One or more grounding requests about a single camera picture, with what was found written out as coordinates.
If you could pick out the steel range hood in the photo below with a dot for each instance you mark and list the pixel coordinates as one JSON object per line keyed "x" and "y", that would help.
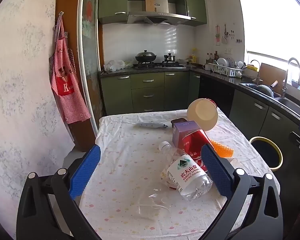
{"x": 150, "y": 18}

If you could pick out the red drink can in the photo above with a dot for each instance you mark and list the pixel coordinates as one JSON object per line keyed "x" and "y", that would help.
{"x": 193, "y": 142}

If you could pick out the purple cardboard box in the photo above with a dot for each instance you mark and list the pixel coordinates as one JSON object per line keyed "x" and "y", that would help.
{"x": 183, "y": 132}

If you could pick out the wooden cutting board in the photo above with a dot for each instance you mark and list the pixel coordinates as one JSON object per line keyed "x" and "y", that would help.
{"x": 272, "y": 75}

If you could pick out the gas stove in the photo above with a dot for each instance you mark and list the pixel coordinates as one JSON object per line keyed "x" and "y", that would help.
{"x": 160, "y": 65}

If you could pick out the white plastic bag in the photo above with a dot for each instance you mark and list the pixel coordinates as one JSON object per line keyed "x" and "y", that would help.
{"x": 114, "y": 65}

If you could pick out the black built-in appliance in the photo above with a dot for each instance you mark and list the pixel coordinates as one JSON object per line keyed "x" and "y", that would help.
{"x": 215, "y": 95}

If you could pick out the green upper cabinets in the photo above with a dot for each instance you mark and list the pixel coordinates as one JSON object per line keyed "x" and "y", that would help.
{"x": 112, "y": 0}

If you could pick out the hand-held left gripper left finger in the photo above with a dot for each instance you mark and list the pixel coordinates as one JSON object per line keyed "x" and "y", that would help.
{"x": 86, "y": 172}

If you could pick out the green lower cabinets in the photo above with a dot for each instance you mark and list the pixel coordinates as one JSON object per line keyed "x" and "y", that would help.
{"x": 252, "y": 115}
{"x": 147, "y": 92}

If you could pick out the black wok with lid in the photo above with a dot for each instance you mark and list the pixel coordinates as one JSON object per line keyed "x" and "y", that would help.
{"x": 145, "y": 57}

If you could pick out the white dish rack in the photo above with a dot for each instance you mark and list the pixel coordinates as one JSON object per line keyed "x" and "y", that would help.
{"x": 225, "y": 71}

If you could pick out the orange plastic tray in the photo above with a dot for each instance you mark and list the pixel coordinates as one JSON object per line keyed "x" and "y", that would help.
{"x": 223, "y": 150}

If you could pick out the white mug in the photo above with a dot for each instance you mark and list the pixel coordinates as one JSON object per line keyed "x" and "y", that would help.
{"x": 206, "y": 67}

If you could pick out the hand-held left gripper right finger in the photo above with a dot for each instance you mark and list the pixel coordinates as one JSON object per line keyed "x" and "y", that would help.
{"x": 215, "y": 170}

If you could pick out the clear plastic water bottle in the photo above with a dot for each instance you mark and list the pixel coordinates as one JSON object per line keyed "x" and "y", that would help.
{"x": 187, "y": 177}

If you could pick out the wooden door frame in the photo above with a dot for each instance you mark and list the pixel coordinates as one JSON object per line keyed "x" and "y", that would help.
{"x": 70, "y": 5}

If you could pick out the small dark faucet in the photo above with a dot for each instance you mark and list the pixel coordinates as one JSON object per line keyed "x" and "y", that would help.
{"x": 258, "y": 75}

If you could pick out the tall steel faucet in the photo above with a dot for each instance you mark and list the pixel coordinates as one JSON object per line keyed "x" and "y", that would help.
{"x": 285, "y": 80}

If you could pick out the green cabinets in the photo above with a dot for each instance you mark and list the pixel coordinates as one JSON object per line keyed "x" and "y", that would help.
{"x": 112, "y": 0}
{"x": 147, "y": 92}
{"x": 252, "y": 115}

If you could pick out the hanging kitchen utensils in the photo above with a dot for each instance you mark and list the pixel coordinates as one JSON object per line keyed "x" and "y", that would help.
{"x": 217, "y": 36}

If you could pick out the sliding glass door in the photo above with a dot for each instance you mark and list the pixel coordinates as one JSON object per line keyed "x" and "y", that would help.
{"x": 90, "y": 55}

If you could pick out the yellow container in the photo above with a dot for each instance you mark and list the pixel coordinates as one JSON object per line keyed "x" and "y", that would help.
{"x": 253, "y": 68}

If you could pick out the dark frying pan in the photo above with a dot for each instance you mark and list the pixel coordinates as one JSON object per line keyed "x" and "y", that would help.
{"x": 265, "y": 90}

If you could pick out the red checked apron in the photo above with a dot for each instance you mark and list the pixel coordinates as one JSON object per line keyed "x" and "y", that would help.
{"x": 65, "y": 85}

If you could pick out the steel sink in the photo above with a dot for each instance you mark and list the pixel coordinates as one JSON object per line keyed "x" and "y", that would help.
{"x": 290, "y": 105}

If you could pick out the dark brown packet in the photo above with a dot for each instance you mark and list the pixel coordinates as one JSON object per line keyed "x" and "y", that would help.
{"x": 178, "y": 121}

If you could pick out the clear plastic cup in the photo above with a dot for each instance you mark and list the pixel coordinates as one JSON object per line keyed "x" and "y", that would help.
{"x": 155, "y": 202}

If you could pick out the black bin with yellow rim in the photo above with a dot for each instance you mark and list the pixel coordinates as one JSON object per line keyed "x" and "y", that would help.
{"x": 265, "y": 152}

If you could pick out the grey foil wrapper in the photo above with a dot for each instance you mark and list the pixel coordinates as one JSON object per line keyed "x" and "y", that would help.
{"x": 150, "y": 125}

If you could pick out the cream paper bowl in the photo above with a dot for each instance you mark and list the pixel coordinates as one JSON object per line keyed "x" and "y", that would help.
{"x": 202, "y": 115}

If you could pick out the yellow oil bottle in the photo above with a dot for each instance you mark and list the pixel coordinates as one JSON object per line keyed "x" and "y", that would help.
{"x": 194, "y": 57}

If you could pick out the window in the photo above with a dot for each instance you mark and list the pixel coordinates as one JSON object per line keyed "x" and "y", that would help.
{"x": 272, "y": 17}

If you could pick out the wall outlet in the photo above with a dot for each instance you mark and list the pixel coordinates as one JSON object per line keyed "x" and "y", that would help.
{"x": 228, "y": 51}

